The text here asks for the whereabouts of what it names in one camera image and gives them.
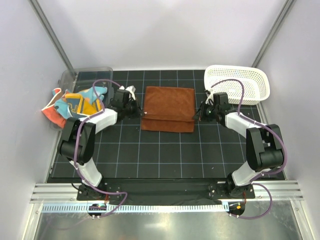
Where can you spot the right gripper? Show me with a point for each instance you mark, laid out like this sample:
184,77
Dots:
200,114

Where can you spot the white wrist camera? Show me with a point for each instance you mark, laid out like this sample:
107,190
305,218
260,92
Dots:
209,96
131,89

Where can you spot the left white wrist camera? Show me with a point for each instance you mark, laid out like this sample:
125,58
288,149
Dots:
131,89

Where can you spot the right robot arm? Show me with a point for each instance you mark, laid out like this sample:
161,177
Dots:
264,146

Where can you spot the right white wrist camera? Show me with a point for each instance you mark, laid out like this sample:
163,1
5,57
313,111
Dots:
209,96

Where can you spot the white slotted cable duct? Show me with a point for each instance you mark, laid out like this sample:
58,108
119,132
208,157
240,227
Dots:
98,208

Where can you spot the blue and orange towel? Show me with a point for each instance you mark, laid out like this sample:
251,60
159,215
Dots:
83,103

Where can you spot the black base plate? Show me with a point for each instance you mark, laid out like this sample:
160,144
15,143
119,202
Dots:
170,190

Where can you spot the brown towel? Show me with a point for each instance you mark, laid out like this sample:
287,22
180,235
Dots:
169,109

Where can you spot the salmon pink towel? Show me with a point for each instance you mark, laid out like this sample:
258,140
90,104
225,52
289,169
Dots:
57,114

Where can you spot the aluminium rail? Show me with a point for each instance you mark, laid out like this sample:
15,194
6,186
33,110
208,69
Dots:
281,190

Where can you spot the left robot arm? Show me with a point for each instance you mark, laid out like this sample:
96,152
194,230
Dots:
77,141

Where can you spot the black grid mat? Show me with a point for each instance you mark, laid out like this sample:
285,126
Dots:
124,150

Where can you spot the clear plastic bin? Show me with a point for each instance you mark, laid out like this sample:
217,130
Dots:
83,79

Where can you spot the white perforated basket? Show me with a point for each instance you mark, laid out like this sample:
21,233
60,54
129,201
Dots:
243,85

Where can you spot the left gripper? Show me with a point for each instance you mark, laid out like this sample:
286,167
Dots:
138,112

